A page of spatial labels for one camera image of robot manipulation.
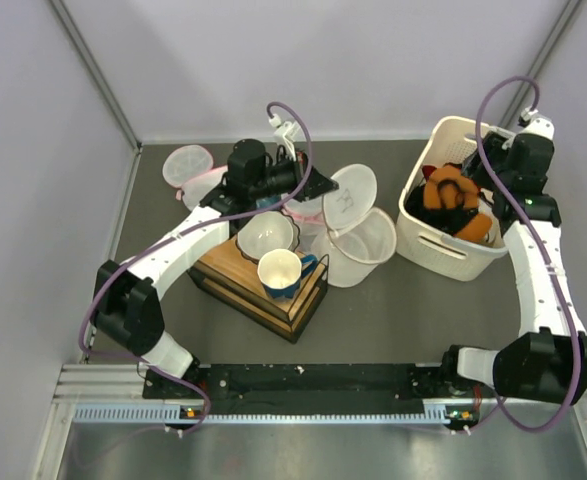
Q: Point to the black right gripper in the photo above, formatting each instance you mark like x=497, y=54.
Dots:
x=475, y=166

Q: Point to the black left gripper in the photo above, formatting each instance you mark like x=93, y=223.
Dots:
x=317, y=184

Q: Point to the orange and black bra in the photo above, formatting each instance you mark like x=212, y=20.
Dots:
x=453, y=200

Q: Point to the white mesh laundry bag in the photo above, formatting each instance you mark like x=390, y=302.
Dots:
x=357, y=236

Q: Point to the red bra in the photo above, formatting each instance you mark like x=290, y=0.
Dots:
x=427, y=171

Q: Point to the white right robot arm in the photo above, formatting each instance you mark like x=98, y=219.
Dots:
x=547, y=362

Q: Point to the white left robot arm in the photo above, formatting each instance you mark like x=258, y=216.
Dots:
x=126, y=305

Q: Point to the pink-trimmed mesh laundry bag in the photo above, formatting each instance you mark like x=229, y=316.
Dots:
x=307, y=215

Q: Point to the white plastic laundry basket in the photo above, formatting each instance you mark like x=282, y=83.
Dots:
x=452, y=140

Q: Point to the blue bowl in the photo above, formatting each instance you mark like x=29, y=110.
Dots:
x=267, y=202

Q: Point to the black clothing in basket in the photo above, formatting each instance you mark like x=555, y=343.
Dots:
x=433, y=212

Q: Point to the white scalloped bowl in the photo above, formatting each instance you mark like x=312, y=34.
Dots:
x=266, y=232

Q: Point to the blue and white cup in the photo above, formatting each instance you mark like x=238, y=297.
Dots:
x=281, y=272

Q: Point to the wooden tiered stand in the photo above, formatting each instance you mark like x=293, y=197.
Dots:
x=229, y=276

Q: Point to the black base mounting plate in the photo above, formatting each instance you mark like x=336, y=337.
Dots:
x=327, y=388

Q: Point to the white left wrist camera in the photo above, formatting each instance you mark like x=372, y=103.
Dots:
x=285, y=132

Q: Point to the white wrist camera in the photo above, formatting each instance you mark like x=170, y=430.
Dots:
x=534, y=123
x=285, y=132

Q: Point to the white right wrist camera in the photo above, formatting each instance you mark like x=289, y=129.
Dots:
x=534, y=123

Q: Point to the grey slotted cable duct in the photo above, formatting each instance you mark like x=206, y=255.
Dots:
x=174, y=414

